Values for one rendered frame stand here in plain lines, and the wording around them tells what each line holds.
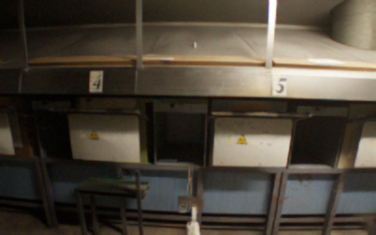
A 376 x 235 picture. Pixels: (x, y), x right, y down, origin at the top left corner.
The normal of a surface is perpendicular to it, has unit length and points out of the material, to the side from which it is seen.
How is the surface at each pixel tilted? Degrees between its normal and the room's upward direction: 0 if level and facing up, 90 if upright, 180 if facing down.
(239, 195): 90
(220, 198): 90
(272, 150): 90
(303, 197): 90
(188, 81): 80
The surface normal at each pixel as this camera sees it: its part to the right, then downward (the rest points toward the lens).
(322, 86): -0.04, -0.02
